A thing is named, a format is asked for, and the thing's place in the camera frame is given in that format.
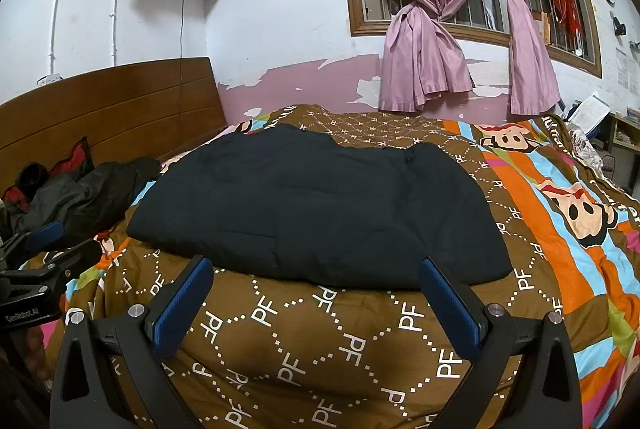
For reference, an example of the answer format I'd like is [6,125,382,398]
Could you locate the red hanging decoration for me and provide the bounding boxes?
[551,0,587,46]

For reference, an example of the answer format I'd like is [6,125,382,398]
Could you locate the wooden shelf unit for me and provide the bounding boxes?
[606,110,640,196]

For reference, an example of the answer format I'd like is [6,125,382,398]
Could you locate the wooden headboard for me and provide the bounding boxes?
[0,57,229,202]

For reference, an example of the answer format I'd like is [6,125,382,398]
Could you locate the printed cartoon blanket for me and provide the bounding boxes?
[20,103,640,429]

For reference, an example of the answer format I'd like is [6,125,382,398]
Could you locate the red black cloth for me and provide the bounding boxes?
[49,136,96,176]

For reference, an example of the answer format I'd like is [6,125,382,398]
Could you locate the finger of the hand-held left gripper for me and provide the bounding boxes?
[15,239,102,282]
[17,220,69,256]

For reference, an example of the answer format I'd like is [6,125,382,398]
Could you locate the pile of dark clothes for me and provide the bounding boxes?
[2,156,162,250]

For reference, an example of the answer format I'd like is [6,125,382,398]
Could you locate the person's left hand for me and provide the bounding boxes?
[20,324,55,384]

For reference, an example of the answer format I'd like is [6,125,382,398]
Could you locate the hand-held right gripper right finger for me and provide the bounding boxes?
[419,256,583,429]

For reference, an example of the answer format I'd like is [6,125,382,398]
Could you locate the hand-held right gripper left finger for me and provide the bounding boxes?
[50,255,215,429]

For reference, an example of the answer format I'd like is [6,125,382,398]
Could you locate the white papers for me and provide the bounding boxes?
[566,94,612,136]

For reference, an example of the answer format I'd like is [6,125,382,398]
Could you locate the thin black cable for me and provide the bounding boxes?
[178,0,188,60]

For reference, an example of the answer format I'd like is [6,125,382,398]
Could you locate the black jacket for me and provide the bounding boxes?
[126,124,514,293]

